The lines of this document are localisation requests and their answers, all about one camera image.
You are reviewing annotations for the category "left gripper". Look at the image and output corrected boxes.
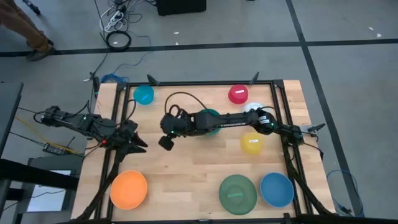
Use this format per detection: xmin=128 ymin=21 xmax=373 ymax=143
xmin=116 ymin=119 xmax=149 ymax=155

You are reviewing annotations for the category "small cyan bowl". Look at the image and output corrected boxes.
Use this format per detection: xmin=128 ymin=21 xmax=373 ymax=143
xmin=133 ymin=84 xmax=155 ymax=106

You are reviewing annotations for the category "teal bowl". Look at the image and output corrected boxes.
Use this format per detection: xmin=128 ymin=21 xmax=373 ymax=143
xmin=200 ymin=108 xmax=223 ymax=137

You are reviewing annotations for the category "large orange bowl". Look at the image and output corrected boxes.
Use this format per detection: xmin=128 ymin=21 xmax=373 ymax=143
xmin=109 ymin=169 xmax=149 ymax=211

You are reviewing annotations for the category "small pink bowl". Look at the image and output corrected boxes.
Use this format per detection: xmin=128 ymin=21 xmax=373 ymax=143
xmin=227 ymin=83 xmax=250 ymax=105

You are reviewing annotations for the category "white bowl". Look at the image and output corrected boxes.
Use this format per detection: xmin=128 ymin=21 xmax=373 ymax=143
xmin=242 ymin=101 xmax=266 ymax=114

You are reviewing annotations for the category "small yellow bowl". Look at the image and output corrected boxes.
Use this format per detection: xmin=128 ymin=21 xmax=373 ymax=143
xmin=239 ymin=131 xmax=266 ymax=156

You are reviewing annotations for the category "large green bowl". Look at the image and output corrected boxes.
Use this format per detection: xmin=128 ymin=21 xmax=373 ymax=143
xmin=218 ymin=174 xmax=259 ymax=217

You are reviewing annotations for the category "blue bowl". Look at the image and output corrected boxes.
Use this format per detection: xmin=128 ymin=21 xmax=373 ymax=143
xmin=259 ymin=172 xmax=295 ymax=208

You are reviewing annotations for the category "small black device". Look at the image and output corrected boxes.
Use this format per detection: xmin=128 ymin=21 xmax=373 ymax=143
xmin=92 ymin=76 xmax=101 ymax=98

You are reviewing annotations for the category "black floor device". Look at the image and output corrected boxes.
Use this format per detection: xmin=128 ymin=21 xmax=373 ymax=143
xmin=42 ymin=142 xmax=71 ymax=156

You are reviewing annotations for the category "white screen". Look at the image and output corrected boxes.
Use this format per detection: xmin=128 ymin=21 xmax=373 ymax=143
xmin=26 ymin=169 xmax=73 ymax=213

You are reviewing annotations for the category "black desk edge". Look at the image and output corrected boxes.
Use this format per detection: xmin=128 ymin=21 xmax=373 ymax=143
xmin=0 ymin=158 xmax=80 ymax=191

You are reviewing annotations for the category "black box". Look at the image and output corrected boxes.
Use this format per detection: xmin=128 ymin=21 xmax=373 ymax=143
xmin=155 ymin=0 xmax=207 ymax=17

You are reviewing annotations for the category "white power strip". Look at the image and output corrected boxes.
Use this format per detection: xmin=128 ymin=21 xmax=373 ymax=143
xmin=103 ymin=10 xmax=125 ymax=33

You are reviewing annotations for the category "grey desk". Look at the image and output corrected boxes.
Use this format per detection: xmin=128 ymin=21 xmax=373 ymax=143
xmin=0 ymin=81 xmax=24 ymax=156

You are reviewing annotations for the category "grey black clamp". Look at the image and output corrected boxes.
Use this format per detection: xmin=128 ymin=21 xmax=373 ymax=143
xmin=306 ymin=123 xmax=326 ymax=135

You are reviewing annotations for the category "person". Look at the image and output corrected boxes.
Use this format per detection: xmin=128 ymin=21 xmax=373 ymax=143
xmin=0 ymin=0 xmax=57 ymax=62

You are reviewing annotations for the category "black tripod leg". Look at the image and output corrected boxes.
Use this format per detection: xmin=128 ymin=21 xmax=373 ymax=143
xmin=21 ymin=0 xmax=42 ymax=16

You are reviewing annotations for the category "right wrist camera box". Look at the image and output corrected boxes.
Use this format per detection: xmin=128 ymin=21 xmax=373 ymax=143
xmin=158 ymin=135 xmax=176 ymax=152

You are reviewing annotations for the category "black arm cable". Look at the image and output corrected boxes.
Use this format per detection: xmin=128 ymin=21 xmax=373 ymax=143
xmin=164 ymin=91 xmax=208 ymax=118

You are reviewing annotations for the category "black frame brace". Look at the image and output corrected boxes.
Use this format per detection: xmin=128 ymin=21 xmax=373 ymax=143
xmin=248 ymin=71 xmax=261 ymax=86
xmin=146 ymin=73 xmax=161 ymax=86

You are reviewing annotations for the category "black table frame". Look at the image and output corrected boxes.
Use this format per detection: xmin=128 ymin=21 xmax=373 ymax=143
xmin=76 ymin=79 xmax=336 ymax=224

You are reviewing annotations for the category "blue cable bundle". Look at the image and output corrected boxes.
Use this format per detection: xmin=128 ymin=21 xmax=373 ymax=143
xmin=101 ymin=73 xmax=130 ymax=84

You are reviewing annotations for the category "yellow cable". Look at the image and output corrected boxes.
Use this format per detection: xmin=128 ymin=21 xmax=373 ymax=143
xmin=14 ymin=115 xmax=85 ymax=156

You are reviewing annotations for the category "black cable coil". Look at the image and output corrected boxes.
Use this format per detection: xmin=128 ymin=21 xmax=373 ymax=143
xmin=105 ymin=30 xmax=132 ymax=52

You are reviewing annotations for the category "blue cable loop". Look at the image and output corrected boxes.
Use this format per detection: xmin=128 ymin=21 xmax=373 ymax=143
xmin=326 ymin=169 xmax=365 ymax=218

